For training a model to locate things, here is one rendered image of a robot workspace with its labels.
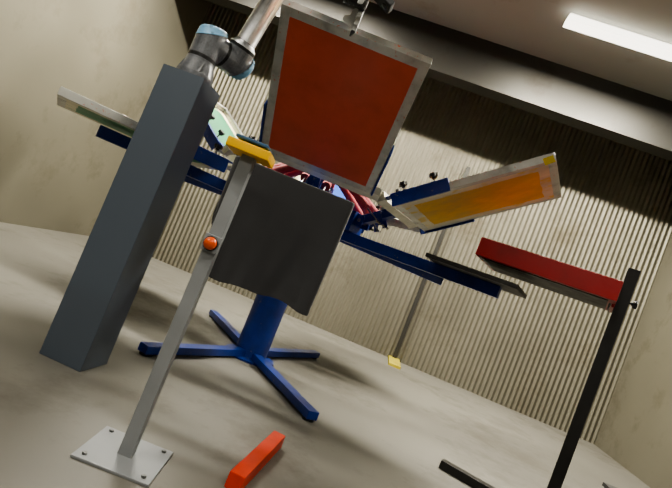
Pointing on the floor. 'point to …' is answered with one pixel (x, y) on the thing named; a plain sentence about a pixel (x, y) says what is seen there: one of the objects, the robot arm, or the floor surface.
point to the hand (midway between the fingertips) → (355, 22)
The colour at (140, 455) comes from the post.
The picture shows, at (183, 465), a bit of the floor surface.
